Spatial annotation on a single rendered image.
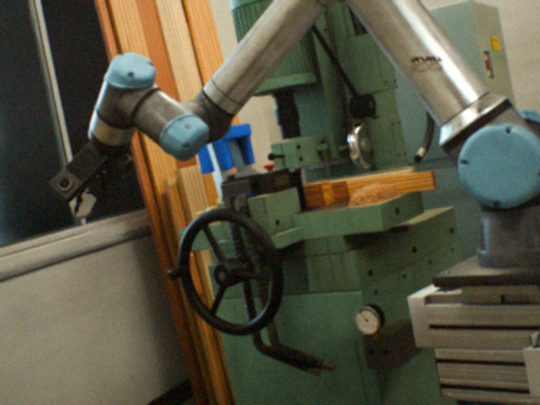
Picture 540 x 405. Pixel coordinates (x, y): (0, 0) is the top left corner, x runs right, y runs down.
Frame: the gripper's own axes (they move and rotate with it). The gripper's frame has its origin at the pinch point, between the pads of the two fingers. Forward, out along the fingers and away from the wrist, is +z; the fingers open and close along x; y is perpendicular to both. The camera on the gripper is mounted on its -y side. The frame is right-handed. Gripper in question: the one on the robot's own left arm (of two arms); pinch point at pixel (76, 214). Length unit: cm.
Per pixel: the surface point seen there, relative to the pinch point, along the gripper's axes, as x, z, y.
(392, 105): -24, 2, 106
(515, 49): -33, 42, 295
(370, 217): -41, -5, 48
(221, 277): -23.5, 16.9, 27.2
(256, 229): -24.3, 2.9, 31.1
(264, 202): -20.5, 4.3, 41.1
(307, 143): -16, 5, 70
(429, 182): -46, -11, 64
